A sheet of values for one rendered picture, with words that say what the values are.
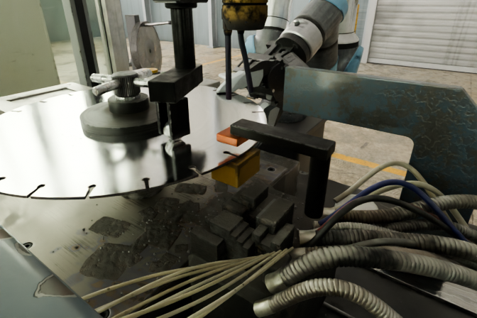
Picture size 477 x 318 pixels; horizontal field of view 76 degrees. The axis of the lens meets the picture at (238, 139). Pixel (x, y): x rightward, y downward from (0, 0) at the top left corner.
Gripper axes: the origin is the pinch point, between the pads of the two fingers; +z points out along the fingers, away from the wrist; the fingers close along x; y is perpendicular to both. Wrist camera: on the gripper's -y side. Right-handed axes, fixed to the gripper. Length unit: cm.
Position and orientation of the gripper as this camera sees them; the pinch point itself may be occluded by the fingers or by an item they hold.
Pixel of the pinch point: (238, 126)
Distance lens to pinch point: 51.0
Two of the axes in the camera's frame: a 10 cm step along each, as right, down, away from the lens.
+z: -6.0, 7.3, -3.2
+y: -7.0, -2.9, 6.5
